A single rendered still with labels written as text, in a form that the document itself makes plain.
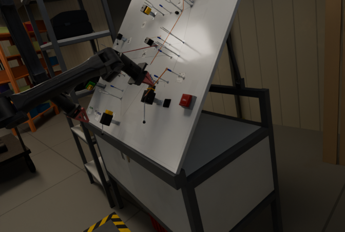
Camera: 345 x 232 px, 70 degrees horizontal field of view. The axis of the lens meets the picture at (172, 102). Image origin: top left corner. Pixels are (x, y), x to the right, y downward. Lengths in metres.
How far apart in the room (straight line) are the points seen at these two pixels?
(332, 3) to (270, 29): 0.79
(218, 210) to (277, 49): 2.06
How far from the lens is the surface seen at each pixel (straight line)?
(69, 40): 2.03
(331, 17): 2.30
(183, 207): 1.15
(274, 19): 2.88
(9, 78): 5.36
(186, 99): 0.98
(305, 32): 2.78
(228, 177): 1.20
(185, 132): 0.97
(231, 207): 1.29
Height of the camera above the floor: 1.40
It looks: 18 degrees down
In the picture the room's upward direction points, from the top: 13 degrees counter-clockwise
